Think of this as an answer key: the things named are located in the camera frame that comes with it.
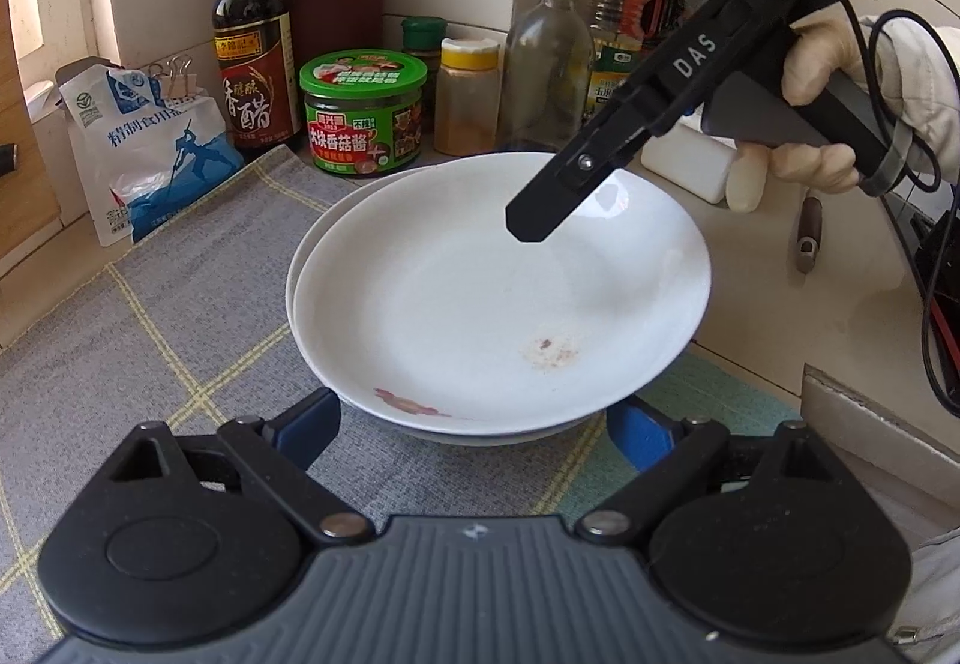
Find white blue salt bag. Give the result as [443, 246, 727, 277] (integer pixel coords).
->
[57, 58, 242, 241]

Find binder clips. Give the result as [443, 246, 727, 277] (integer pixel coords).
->
[146, 53, 199, 100]

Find grey green checked towel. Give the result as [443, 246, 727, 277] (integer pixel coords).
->
[0, 143, 804, 664]

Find clear bottle red cap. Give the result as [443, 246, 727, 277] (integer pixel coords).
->
[496, 0, 594, 152]

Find yellow lid spice jar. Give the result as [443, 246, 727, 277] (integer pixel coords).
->
[434, 38, 500, 157]

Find bamboo cutting board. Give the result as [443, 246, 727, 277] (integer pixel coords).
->
[0, 0, 60, 256]

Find dark vinegar bottle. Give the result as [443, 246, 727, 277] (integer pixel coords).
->
[212, 0, 299, 161]

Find green lid sauce jar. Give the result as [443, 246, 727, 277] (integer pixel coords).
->
[299, 49, 428, 178]

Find white plate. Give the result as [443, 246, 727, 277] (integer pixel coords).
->
[283, 163, 602, 450]
[288, 154, 711, 444]

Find small brown handled tool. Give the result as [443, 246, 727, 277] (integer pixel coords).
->
[794, 194, 822, 276]

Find white plastic box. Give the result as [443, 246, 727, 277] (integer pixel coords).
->
[641, 119, 737, 204]

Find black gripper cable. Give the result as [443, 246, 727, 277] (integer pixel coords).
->
[839, 0, 960, 419]

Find green cap small jar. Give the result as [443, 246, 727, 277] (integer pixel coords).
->
[402, 17, 448, 134]

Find right gloved hand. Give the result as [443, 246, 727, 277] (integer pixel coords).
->
[724, 17, 890, 214]

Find cooking oil bottle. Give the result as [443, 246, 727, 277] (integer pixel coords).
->
[584, 0, 649, 121]

